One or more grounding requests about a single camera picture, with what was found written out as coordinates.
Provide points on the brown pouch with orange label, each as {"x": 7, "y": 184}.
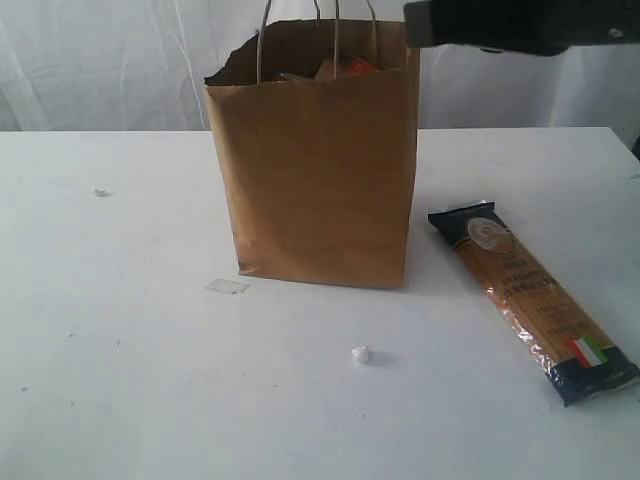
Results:
{"x": 329, "y": 70}

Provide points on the brown paper bag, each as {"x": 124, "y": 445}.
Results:
{"x": 319, "y": 175}

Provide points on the clear tape patch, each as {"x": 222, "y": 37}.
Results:
{"x": 227, "y": 287}

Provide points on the white putty lump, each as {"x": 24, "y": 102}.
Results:
{"x": 361, "y": 354}

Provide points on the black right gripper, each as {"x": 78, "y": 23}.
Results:
{"x": 540, "y": 28}

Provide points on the spaghetti packet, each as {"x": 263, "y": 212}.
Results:
{"x": 577, "y": 356}

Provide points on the small white paper scrap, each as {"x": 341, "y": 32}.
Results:
{"x": 102, "y": 193}

